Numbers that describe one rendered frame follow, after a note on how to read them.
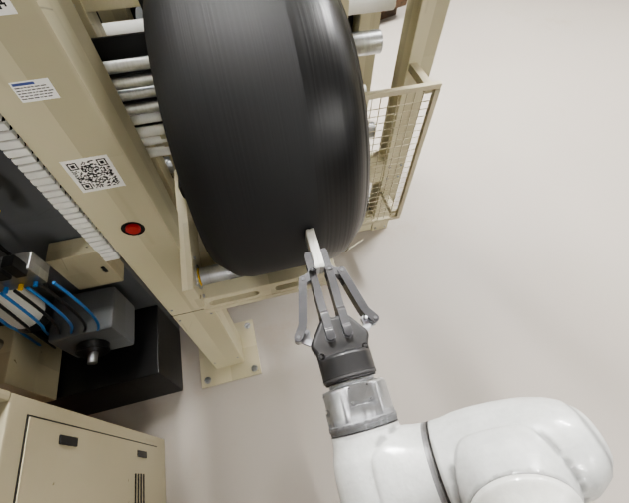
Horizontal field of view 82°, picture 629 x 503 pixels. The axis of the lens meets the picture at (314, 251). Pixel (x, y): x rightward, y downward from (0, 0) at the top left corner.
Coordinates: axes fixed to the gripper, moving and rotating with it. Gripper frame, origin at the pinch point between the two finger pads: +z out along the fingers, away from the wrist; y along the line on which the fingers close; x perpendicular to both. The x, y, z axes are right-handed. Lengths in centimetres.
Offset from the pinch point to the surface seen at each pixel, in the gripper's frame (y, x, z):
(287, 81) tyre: 0.1, -18.3, 16.6
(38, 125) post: 36.4, -9.6, 25.6
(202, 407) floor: 48, 120, -8
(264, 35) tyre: 1.8, -21.1, 22.3
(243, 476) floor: 34, 116, -37
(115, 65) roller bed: 33, 10, 64
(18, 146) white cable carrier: 41.7, -5.9, 26.1
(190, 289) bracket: 25.7, 26.4, 9.1
